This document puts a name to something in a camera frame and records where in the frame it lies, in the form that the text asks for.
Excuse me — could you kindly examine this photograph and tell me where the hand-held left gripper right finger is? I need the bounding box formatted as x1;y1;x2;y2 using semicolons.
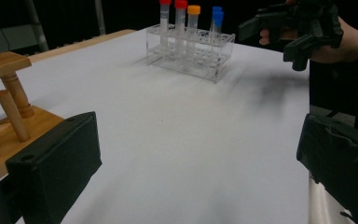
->
296;113;358;224

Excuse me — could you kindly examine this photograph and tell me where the wooden test tube rack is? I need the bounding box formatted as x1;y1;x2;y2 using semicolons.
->
0;50;65;181

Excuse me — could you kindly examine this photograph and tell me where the clear acrylic test tube rack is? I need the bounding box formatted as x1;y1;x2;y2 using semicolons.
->
145;23;237;84

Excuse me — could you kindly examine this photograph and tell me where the orange-capped test tube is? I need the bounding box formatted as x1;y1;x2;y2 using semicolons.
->
186;4;202;61

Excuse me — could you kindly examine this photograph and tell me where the grey metal stand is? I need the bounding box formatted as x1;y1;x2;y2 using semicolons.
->
22;0;107;53

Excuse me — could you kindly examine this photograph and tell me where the red-capped test tube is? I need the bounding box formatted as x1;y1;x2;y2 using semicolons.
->
173;0;189;58
158;0;172;54

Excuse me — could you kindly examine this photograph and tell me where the white table sheet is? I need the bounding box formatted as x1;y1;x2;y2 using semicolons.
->
0;27;311;224

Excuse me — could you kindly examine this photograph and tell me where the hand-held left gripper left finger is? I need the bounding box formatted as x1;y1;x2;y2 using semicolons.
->
6;111;103;224

